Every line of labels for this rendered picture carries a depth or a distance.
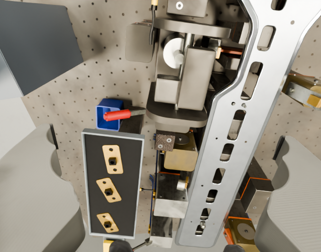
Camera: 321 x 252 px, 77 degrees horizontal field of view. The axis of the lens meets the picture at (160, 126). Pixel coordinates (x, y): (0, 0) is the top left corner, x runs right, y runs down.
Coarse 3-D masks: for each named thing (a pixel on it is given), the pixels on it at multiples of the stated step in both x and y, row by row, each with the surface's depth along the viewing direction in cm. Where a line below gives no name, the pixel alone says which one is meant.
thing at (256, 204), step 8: (248, 168) 80; (256, 168) 81; (248, 176) 77; (256, 176) 77; (264, 176) 77; (248, 184) 75; (256, 184) 72; (264, 184) 73; (240, 192) 82; (248, 192) 75; (256, 192) 70; (264, 192) 70; (240, 200) 80; (248, 200) 74; (256, 200) 72; (264, 200) 72; (248, 208) 74; (256, 208) 74
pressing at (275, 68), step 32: (256, 0) 46; (288, 0) 46; (320, 0) 45; (256, 32) 48; (288, 32) 49; (288, 64) 53; (224, 96) 57; (256, 96) 57; (224, 128) 62; (256, 128) 61; (192, 192) 75; (224, 192) 75; (192, 224) 84
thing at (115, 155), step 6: (108, 144) 46; (114, 144) 46; (108, 150) 46; (114, 150) 46; (108, 156) 47; (114, 156) 47; (120, 156) 47; (108, 162) 47; (114, 162) 47; (120, 162) 48; (108, 168) 49; (120, 168) 49
